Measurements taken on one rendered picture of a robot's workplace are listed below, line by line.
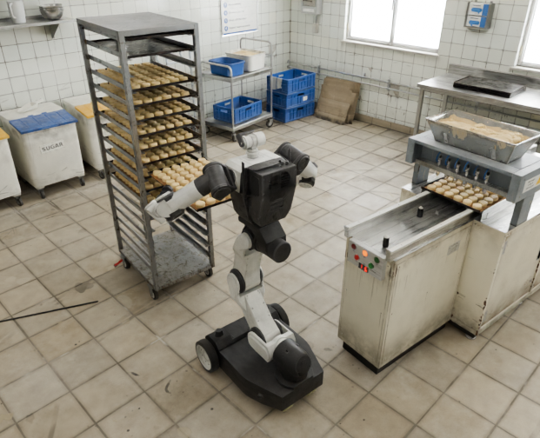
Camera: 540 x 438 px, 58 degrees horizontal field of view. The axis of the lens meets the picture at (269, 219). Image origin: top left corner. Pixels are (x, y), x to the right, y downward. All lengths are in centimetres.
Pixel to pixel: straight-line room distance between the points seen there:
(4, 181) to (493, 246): 413
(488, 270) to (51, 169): 400
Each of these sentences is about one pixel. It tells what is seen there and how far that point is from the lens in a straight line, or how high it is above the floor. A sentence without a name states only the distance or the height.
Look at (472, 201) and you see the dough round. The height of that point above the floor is 91.
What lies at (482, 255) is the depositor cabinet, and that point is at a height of 64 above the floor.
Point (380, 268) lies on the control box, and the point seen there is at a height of 78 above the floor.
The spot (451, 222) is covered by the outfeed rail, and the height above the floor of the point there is 89.
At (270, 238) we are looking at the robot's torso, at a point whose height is 97.
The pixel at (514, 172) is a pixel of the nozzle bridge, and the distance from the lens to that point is 284.
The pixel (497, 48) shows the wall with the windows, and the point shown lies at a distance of 613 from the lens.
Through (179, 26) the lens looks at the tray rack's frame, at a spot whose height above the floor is 181.
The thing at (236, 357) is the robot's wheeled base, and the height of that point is 17.
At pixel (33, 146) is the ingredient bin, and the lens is 511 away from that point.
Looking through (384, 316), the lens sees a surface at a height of 47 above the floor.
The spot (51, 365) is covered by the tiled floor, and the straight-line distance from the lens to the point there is 334.
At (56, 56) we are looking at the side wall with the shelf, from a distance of 575.
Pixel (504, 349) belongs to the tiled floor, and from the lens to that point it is 348.
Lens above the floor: 222
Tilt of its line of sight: 30 degrees down
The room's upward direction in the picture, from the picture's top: straight up
